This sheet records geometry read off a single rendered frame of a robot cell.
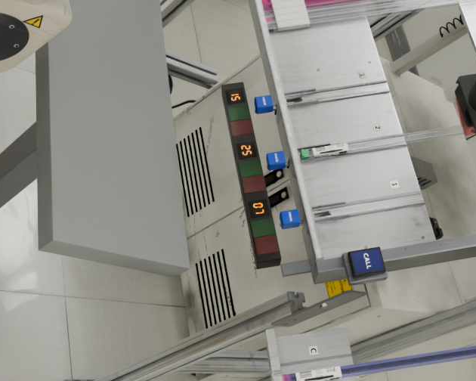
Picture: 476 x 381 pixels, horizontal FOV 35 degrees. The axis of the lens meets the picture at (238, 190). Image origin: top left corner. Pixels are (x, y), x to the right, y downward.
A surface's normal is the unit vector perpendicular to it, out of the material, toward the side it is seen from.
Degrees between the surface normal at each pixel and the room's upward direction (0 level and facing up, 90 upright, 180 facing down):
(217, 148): 90
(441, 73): 90
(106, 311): 0
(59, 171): 0
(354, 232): 43
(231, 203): 90
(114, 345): 0
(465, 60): 90
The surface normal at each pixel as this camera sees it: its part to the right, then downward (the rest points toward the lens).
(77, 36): 0.69, -0.41
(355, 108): 0.01, -0.42
